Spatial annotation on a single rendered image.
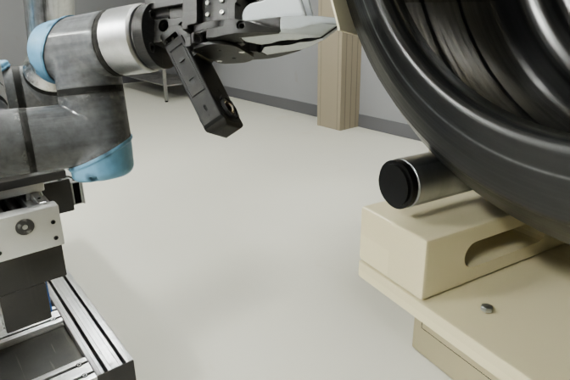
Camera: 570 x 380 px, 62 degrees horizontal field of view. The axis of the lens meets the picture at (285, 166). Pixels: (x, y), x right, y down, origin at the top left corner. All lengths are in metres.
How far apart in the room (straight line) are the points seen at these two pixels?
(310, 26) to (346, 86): 3.85
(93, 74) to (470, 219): 0.43
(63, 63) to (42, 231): 0.56
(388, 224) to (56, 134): 0.37
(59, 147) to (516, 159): 0.46
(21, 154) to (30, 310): 0.66
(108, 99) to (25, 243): 0.57
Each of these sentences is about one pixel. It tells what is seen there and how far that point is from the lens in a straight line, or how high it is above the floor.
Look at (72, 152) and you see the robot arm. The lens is 0.59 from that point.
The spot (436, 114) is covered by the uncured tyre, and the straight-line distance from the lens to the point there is 0.37.
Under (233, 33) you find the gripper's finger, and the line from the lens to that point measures 0.46.
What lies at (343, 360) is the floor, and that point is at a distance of 1.62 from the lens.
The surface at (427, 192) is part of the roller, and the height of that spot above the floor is 0.90.
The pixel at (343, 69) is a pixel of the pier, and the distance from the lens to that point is 4.26.
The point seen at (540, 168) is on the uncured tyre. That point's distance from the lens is 0.33.
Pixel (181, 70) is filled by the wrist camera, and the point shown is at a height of 0.99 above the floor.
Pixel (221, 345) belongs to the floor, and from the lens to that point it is 1.69.
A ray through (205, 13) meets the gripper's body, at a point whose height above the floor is 1.05.
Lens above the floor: 1.05
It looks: 18 degrees down
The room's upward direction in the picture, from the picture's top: 1 degrees counter-clockwise
